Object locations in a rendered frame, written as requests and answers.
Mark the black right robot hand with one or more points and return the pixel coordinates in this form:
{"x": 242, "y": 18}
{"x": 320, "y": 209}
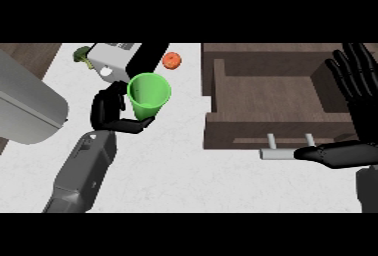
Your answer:
{"x": 359, "y": 100}

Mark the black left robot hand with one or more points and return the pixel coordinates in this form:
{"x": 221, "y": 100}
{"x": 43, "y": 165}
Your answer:
{"x": 105, "y": 111}

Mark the green cup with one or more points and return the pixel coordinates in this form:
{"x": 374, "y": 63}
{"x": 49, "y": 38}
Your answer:
{"x": 148, "y": 95}

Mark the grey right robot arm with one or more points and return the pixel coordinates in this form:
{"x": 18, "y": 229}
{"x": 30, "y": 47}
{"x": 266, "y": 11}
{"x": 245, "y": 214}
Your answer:
{"x": 368, "y": 190}

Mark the open wooden drawer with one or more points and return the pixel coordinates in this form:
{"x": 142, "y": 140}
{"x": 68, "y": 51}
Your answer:
{"x": 275, "y": 96}

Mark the grey and black toaster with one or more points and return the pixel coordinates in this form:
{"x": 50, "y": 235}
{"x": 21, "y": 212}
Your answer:
{"x": 123, "y": 61}

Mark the large grey appliance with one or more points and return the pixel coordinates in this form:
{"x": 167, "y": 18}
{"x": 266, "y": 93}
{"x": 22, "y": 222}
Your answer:
{"x": 24, "y": 103}

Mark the green broccoli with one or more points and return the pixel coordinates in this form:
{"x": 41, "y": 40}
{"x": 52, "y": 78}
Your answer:
{"x": 83, "y": 56}

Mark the orange fruit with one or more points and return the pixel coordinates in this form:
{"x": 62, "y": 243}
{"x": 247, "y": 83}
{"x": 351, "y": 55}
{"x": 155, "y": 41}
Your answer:
{"x": 171, "y": 60}

